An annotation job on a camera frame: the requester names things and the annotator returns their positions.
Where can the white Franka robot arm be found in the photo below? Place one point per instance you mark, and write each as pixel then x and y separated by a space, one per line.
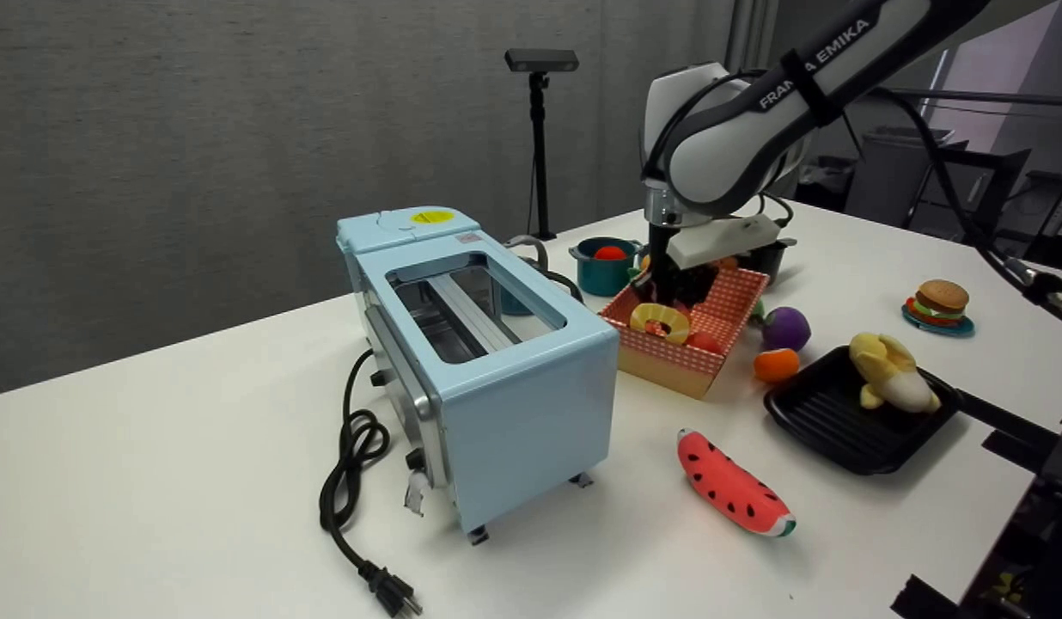
pixel 757 139

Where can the green plush fruit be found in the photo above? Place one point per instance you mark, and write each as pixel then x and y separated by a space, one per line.
pixel 757 314

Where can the toy burger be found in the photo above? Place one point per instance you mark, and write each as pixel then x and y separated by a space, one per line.
pixel 944 301

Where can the plush watermelon slice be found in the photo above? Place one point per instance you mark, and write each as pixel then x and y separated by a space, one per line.
pixel 731 485

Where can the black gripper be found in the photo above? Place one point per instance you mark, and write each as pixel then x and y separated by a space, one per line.
pixel 670 256

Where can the orange checkered basket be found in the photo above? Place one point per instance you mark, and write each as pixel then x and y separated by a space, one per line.
pixel 669 364

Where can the black camera stand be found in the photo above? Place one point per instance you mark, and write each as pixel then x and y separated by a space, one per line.
pixel 541 59

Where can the red-orange plush strawberry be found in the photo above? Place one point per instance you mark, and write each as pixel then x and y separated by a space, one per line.
pixel 707 341

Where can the red toy tomato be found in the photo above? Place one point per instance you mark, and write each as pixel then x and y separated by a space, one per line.
pixel 611 252

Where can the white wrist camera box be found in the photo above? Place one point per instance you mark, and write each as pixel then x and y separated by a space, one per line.
pixel 722 243

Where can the yellow plush banana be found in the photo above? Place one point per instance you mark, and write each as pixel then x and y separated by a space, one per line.
pixel 891 374

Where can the blue toy plate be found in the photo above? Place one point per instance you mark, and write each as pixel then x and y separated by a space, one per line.
pixel 947 330

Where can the black tape strip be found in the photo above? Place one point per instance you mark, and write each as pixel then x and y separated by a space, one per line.
pixel 999 413

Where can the light blue toaster oven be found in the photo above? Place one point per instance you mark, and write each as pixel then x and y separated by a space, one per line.
pixel 518 401

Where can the purple plush fruit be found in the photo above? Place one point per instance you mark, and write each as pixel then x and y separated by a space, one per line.
pixel 788 329

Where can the teal toy pot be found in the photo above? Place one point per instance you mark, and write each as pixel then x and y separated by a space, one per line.
pixel 599 281

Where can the orange slice toy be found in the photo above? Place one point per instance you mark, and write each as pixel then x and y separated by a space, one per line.
pixel 778 366

